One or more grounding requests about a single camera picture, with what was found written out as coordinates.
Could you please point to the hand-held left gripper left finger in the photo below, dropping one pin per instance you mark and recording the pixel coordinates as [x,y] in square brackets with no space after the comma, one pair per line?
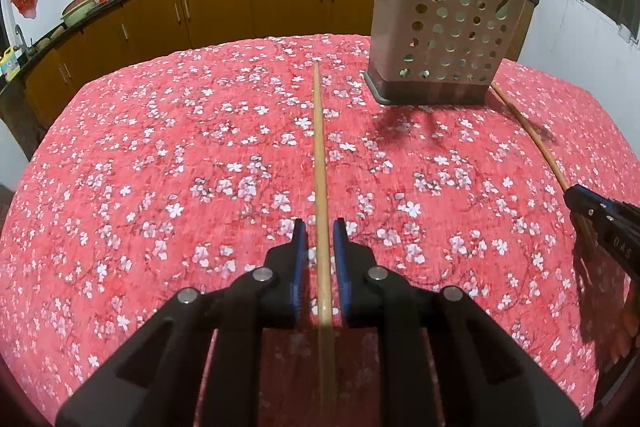
[299,277]

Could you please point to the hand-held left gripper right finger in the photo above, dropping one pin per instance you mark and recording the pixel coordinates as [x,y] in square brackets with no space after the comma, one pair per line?
[342,277]

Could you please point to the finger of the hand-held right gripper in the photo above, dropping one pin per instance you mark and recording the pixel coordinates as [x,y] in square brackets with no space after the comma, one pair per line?
[605,222]

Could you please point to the wooden chopstick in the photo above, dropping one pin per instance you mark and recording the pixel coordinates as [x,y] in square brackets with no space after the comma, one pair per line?
[530,132]
[320,182]

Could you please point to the pink perforated utensil holder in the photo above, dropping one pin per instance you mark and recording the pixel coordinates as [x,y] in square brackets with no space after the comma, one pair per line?
[395,32]

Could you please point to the red floral tablecloth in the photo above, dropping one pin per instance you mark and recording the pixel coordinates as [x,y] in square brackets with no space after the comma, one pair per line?
[150,157]

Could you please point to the yellow lower kitchen cabinets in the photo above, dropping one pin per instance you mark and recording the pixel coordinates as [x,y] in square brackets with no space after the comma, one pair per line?
[225,7]

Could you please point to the green bowl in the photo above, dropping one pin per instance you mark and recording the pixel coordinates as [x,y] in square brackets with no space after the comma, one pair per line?
[78,11]

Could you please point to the yellow bottle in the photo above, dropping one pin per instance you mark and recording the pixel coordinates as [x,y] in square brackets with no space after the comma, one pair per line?
[9,64]

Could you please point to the metal faucet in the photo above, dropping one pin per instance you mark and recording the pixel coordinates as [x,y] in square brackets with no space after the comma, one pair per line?
[22,39]

